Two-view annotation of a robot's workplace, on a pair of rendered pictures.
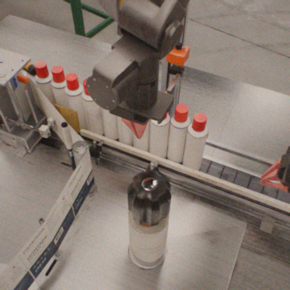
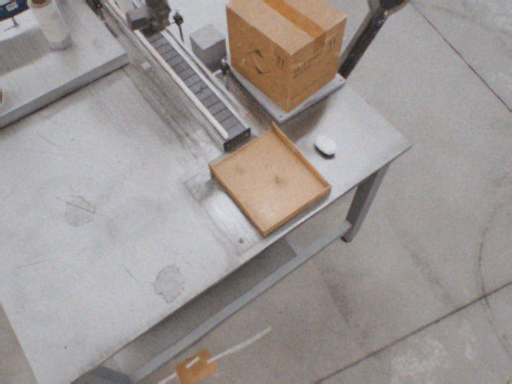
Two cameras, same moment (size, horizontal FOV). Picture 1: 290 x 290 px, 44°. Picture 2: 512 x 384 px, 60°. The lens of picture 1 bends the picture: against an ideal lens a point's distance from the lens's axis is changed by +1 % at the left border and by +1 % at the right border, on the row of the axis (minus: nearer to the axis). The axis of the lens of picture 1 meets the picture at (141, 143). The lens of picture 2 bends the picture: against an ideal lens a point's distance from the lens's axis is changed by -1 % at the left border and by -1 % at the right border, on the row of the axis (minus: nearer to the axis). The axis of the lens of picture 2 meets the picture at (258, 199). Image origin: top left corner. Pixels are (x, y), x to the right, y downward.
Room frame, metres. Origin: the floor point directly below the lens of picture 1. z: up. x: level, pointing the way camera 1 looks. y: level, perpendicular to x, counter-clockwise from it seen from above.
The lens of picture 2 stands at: (-0.42, -1.30, 2.06)
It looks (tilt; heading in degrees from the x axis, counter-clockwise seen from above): 63 degrees down; 30
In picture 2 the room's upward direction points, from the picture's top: 2 degrees counter-clockwise
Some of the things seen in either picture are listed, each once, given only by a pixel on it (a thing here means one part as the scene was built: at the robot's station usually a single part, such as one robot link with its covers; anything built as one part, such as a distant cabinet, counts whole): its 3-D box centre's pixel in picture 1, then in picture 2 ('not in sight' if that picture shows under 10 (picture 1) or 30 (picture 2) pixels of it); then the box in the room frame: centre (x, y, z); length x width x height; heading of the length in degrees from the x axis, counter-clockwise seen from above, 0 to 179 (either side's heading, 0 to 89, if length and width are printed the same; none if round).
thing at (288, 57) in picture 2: not in sight; (284, 43); (0.62, -0.80, 0.99); 0.30 x 0.24 x 0.27; 71
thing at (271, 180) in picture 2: not in sight; (268, 176); (0.21, -0.97, 0.85); 0.30 x 0.26 x 0.04; 65
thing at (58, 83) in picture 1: (63, 96); not in sight; (0.76, 0.23, 0.98); 0.05 x 0.05 x 0.20
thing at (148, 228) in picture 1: (148, 222); (44, 7); (0.34, -0.02, 1.03); 0.09 x 0.09 x 0.30
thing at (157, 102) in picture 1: (140, 90); not in sight; (0.45, 0.00, 1.30); 0.10 x 0.07 x 0.07; 65
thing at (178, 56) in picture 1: (169, 102); not in sight; (0.68, -0.08, 1.05); 0.10 x 0.04 x 0.33; 155
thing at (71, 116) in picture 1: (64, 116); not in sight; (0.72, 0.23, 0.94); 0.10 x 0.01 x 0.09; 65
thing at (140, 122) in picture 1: (134, 117); not in sight; (0.45, 0.01, 1.23); 0.07 x 0.07 x 0.09; 65
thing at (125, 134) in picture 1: (126, 118); not in sight; (0.68, 0.04, 0.98); 0.05 x 0.05 x 0.20
